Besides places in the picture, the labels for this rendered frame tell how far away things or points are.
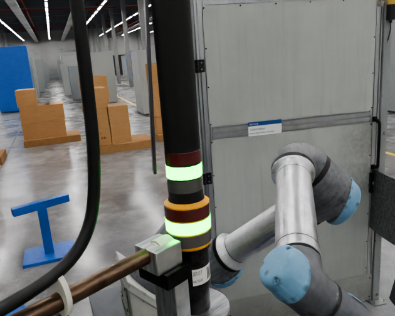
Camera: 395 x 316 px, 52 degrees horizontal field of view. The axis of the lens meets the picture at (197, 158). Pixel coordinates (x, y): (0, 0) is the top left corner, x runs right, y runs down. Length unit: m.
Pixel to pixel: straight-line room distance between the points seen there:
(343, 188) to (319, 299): 0.40
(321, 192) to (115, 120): 7.11
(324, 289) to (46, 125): 9.11
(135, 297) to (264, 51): 1.57
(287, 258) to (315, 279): 0.05
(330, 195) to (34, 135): 8.94
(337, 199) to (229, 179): 1.40
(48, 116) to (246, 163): 7.57
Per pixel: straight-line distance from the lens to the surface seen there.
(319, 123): 2.48
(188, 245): 0.38
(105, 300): 1.35
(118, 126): 7.96
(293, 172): 0.85
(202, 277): 0.40
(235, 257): 1.16
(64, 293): 0.31
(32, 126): 9.63
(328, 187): 0.97
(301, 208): 0.76
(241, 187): 2.38
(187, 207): 0.37
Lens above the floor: 1.71
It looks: 14 degrees down
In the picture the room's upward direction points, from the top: 4 degrees counter-clockwise
